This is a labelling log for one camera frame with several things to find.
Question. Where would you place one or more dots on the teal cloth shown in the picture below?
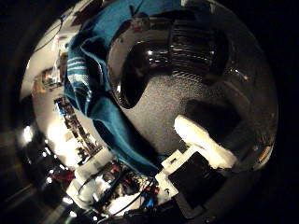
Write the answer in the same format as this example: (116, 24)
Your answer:
(102, 115)

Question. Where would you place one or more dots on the spray bottle with dark label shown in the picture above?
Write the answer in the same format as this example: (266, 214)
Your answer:
(193, 49)

